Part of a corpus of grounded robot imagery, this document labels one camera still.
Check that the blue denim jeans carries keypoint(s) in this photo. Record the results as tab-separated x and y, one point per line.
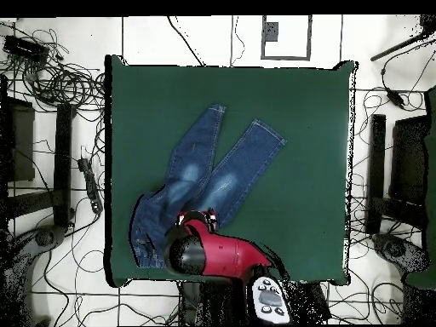
238	163

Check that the black electronics box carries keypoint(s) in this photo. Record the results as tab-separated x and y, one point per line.
25	48

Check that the thin black rod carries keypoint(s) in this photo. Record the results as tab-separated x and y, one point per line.
398	46

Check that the black stand bar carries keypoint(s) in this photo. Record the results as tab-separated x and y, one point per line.
63	163
376	170

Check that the dark flat panel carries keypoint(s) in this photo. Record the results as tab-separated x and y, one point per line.
22	143
408	160

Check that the grey rectangular frame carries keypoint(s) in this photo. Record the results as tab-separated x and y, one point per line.
286	58

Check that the black power strip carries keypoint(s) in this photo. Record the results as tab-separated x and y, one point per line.
91	187

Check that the grey tripod base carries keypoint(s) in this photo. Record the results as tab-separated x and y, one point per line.
396	248
44	237

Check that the small grey square plate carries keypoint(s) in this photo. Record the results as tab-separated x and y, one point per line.
271	32

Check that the black power adapter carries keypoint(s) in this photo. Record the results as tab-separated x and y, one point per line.
395	97

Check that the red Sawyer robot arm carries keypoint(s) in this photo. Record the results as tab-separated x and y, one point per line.
224	252

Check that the dark green table cloth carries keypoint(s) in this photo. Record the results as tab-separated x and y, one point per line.
289	102

